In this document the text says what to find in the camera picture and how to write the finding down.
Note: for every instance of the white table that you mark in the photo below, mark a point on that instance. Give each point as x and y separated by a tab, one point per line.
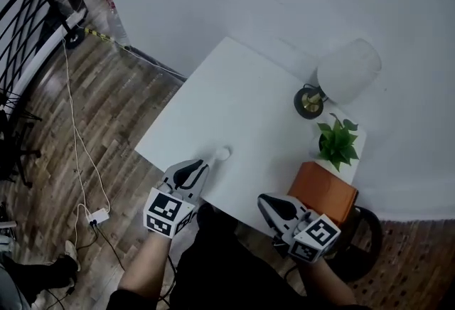
231	106

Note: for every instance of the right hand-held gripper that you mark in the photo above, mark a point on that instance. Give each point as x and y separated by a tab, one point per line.
314	237

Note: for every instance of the white shade table lamp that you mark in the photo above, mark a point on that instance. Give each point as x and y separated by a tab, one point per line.
346	70

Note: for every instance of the clear water bottle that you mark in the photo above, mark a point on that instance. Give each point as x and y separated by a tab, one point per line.
119	26

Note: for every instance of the small white round object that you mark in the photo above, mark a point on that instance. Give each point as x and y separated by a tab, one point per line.
222	153

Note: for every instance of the person's left forearm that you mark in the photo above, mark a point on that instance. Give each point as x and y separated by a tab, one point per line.
145	266

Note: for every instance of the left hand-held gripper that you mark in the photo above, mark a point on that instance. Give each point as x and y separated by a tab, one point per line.
165	210

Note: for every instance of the person's black clothing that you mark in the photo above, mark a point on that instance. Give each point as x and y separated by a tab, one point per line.
231	266

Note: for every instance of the white power strip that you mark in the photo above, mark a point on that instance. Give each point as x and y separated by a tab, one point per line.
97	216

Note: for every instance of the person's left shoe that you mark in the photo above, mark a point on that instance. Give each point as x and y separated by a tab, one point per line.
206	212

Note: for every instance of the green potted plant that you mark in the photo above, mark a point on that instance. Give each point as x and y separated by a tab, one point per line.
337	145

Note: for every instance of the black office chair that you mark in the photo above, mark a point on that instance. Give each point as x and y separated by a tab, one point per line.
17	141

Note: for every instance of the person's right forearm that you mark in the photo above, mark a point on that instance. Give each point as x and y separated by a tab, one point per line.
327	283

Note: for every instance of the black round chair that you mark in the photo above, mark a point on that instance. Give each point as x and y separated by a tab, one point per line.
366	248

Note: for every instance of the orange box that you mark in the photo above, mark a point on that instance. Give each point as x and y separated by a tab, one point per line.
320	187

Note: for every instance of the black stair railing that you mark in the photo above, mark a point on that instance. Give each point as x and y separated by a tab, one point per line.
21	35

